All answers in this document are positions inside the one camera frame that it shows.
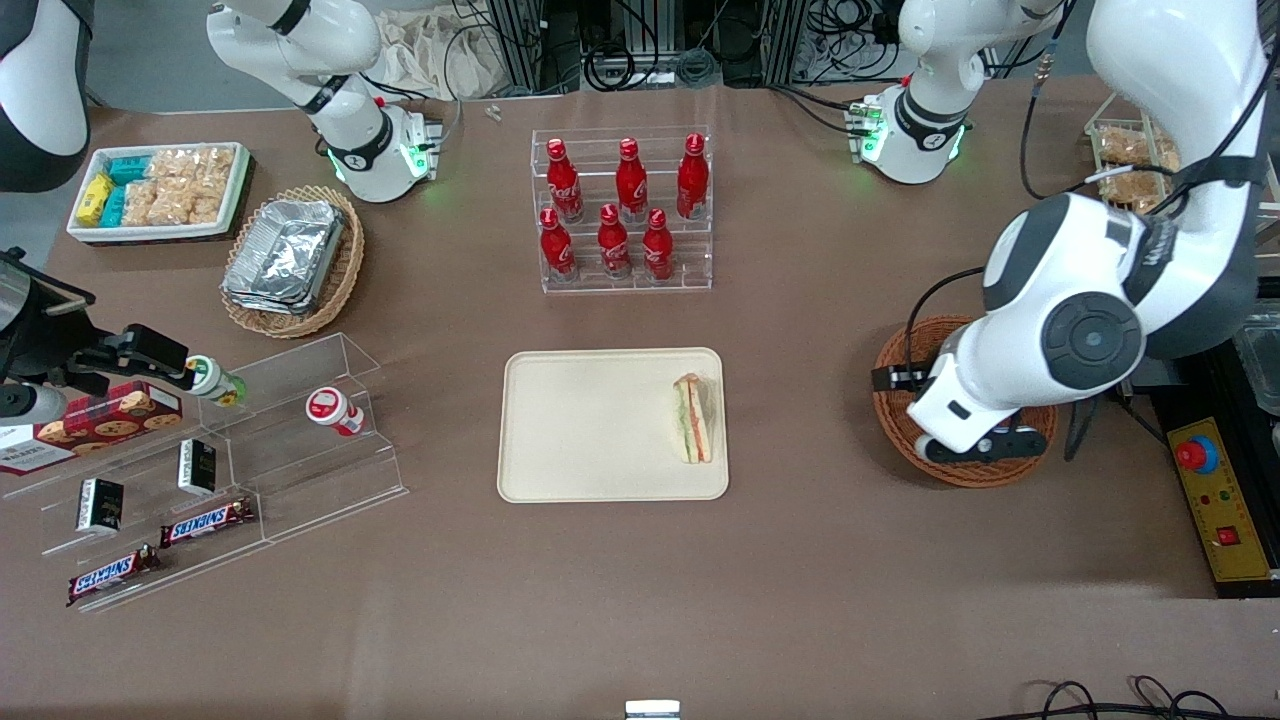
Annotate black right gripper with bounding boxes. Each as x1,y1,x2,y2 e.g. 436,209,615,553
0,250,193,396

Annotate triangle sandwich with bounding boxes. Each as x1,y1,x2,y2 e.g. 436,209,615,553
672,373,714,465

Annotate round brown wicker basket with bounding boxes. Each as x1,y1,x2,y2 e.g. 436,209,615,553
872,316,1059,489

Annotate oval light wicker basket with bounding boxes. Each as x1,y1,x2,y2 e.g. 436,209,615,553
220,185,366,341

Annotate cream rectangular serving tray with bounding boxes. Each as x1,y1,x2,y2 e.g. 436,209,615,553
497,347,730,503

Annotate small bottle with green label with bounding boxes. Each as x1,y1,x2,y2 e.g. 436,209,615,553
185,356,247,409

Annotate red tartan cookie box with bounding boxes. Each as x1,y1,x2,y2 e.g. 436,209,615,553
0,380,185,477

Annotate small black box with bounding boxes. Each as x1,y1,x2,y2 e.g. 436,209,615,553
177,439,218,499
76,477,126,535

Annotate aluminium foil container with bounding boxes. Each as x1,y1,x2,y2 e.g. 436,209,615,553
225,198,346,301
222,280,336,317

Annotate yellow snack packet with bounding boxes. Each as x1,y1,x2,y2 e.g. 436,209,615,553
77,174,114,227

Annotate Snickers chocolate bar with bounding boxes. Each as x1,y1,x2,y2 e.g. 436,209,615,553
159,497,257,550
66,544,162,609

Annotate white rectangular snack bin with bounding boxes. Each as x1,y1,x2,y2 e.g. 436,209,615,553
65,142,253,246

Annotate small bottle with red label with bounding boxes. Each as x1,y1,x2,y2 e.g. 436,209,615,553
305,387,367,439

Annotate clear acrylic stepped shelf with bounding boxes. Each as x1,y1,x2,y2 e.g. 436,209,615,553
0,332,409,614

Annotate yellow emergency stop box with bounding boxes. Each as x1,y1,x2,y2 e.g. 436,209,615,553
1130,300,1280,601

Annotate clear acrylic snack box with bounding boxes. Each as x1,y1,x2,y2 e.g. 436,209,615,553
1085,92,1280,217

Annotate red cola bottle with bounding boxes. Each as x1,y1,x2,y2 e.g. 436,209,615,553
539,208,580,285
676,133,711,222
546,138,585,224
597,204,634,282
614,138,649,224
641,208,677,284

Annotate clear acrylic tiered bottle rack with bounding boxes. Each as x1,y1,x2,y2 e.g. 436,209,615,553
530,125,714,295

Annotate white cloth bag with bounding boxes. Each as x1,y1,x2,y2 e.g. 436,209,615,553
375,8,523,102

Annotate black machine power cable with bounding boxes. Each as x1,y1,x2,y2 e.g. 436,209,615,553
1064,393,1103,463

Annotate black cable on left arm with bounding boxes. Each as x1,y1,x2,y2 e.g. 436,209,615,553
870,265,991,393

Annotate black floor cables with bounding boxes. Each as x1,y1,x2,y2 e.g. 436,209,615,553
1003,675,1280,720

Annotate black hanging arm cable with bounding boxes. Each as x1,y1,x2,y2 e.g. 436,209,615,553
1018,0,1093,201

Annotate aluminium frame post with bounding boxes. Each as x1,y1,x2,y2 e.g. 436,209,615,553
488,0,583,97

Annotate black background cable bundle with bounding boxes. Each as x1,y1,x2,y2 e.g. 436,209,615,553
582,0,721,93

